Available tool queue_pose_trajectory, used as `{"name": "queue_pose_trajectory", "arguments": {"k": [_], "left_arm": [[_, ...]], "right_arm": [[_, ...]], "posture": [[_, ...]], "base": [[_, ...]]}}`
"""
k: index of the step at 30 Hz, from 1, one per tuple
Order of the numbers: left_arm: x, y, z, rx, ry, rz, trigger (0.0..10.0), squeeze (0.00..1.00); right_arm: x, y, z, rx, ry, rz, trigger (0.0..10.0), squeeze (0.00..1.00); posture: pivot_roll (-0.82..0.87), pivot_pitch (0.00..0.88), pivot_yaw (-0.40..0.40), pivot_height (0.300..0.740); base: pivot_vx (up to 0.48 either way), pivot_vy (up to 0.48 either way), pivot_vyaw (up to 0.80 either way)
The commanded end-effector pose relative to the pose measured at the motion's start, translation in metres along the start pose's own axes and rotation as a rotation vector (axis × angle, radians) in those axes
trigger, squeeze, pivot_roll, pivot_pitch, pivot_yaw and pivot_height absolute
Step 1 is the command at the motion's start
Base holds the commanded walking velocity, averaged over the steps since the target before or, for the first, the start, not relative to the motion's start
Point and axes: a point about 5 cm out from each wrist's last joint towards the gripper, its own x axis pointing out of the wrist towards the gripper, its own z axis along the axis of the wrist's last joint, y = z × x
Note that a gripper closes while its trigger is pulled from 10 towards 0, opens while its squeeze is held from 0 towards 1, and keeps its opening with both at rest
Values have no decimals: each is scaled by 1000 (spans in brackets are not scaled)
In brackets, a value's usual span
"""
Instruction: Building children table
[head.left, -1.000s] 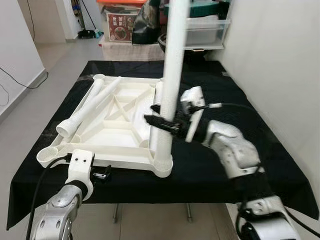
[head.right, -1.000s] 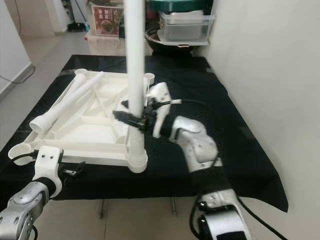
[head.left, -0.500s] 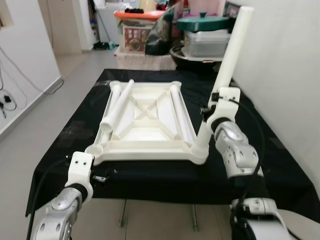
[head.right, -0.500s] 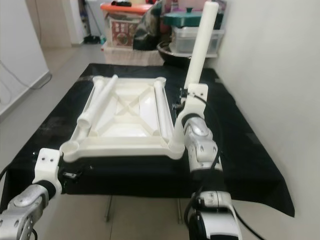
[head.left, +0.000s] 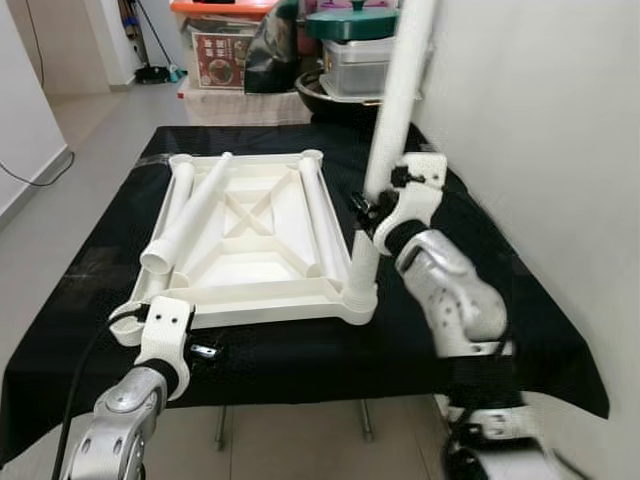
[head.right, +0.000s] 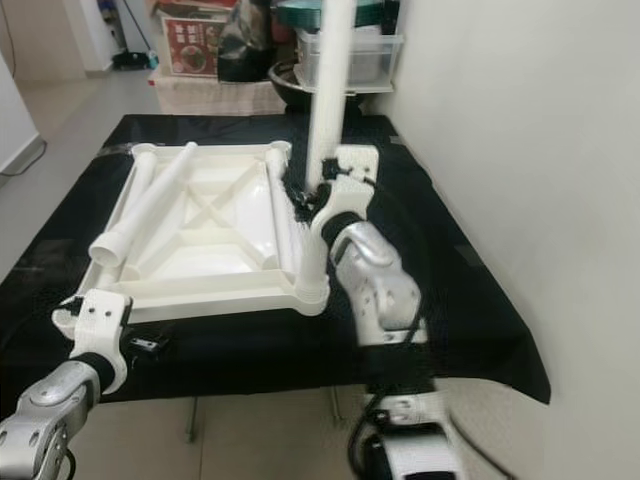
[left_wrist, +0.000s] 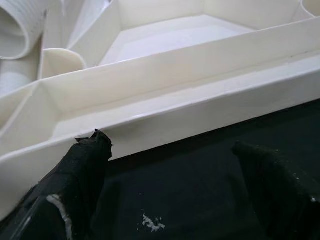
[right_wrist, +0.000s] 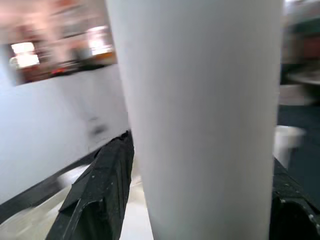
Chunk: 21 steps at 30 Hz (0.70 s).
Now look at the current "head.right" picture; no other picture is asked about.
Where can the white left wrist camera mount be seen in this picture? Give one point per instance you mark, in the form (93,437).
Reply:
(105,320)

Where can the black round basin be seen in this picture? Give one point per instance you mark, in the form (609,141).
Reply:
(295,98)

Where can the red printed carton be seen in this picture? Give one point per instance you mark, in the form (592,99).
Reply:
(196,48)

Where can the white low platform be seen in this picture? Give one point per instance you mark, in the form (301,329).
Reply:
(210,95)

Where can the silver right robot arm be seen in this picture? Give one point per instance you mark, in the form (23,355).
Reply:
(380,280)

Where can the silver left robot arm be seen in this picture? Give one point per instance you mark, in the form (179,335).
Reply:
(50,420)

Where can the orange lidded storage box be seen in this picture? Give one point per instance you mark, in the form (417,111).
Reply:
(190,8)

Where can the green pot lid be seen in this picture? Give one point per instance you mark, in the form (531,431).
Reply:
(295,15)

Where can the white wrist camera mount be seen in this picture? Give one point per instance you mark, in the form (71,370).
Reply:
(355,165)
(105,320)

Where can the clear tape strip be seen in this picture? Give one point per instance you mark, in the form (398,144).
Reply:
(117,152)

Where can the black table cloth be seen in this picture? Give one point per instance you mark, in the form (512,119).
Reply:
(260,350)

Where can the mop with teal head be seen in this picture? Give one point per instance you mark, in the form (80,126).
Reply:
(140,62)

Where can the black plastic bag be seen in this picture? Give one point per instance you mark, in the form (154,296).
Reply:
(246,45)

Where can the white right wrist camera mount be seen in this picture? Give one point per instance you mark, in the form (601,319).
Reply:
(355,165)

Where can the white plastic table top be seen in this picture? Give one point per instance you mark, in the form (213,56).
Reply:
(220,240)

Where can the clear plastic bin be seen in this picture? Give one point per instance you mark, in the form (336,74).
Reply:
(375,60)

